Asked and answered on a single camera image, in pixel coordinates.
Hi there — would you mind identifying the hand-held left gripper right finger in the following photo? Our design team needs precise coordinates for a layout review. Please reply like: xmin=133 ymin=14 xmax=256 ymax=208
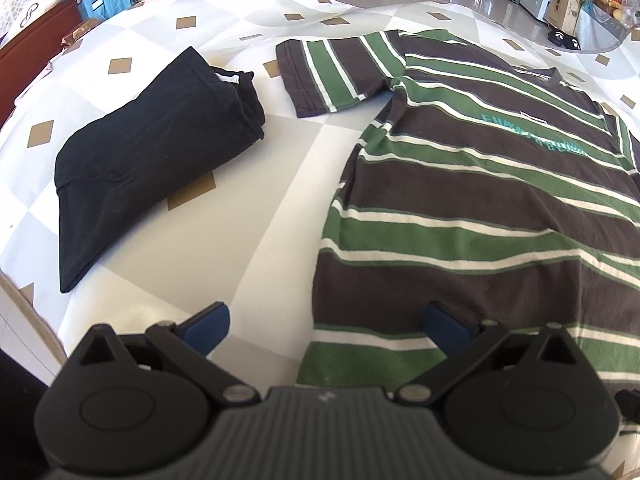
xmin=394 ymin=301 xmax=587 ymax=407

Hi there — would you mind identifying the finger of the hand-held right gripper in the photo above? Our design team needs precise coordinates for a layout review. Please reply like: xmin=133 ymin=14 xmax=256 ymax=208
xmin=614 ymin=385 xmax=640 ymax=420

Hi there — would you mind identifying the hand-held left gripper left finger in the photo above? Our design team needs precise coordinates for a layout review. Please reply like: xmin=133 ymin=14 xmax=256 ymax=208
xmin=69 ymin=301 xmax=261 ymax=408

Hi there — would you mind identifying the green brown striped t-shirt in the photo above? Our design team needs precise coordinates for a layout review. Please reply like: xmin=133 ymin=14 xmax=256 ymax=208
xmin=275 ymin=29 xmax=640 ymax=397

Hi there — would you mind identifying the grey white checkered tablecloth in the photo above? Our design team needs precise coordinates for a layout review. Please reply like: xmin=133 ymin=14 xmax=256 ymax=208
xmin=0 ymin=0 xmax=640 ymax=480

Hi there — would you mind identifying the black folded garment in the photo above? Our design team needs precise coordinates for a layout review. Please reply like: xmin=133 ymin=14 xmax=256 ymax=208
xmin=52 ymin=46 xmax=267 ymax=295

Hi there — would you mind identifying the brown packet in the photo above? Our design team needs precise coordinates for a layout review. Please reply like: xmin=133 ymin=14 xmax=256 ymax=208
xmin=61 ymin=17 xmax=103 ymax=54

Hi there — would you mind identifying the reddish wooden cabinet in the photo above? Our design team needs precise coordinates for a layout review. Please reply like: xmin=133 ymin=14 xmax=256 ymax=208
xmin=0 ymin=0 xmax=83 ymax=128

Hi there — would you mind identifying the grey marble cabinet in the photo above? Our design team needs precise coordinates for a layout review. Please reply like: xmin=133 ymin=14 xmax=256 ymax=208
xmin=575 ymin=2 xmax=640 ymax=54

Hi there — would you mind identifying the cardboard box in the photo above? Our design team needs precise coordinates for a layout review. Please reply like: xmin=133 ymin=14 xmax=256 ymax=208
xmin=544 ymin=0 xmax=584 ymax=34

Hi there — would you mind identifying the fruit basket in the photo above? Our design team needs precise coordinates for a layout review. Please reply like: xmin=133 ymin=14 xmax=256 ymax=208
xmin=592 ymin=0 xmax=634 ymax=21

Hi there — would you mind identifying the white plastic basket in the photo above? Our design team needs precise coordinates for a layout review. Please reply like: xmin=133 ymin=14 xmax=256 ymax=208
xmin=0 ymin=0 xmax=49 ymax=36

